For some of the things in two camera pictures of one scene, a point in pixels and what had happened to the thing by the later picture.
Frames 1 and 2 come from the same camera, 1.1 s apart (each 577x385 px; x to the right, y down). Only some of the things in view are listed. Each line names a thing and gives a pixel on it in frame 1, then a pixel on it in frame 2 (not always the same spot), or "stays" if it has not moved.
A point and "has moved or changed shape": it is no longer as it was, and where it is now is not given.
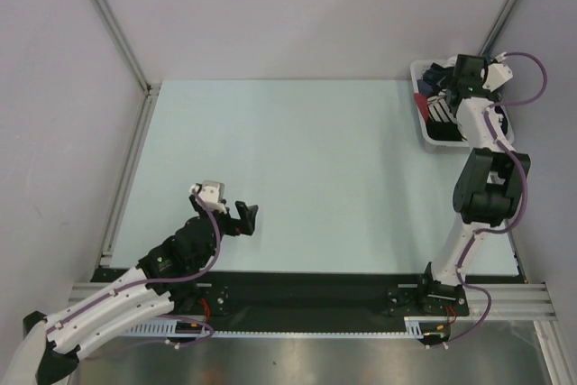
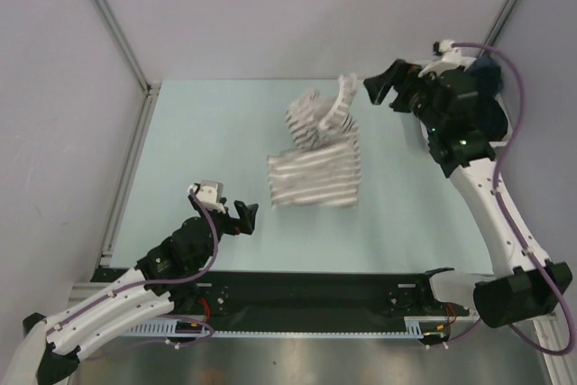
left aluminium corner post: x=149 y=87 stays
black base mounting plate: x=272 y=294 stays
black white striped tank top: x=439 y=110 has moved or changed shape
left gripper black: x=246 y=222 stays
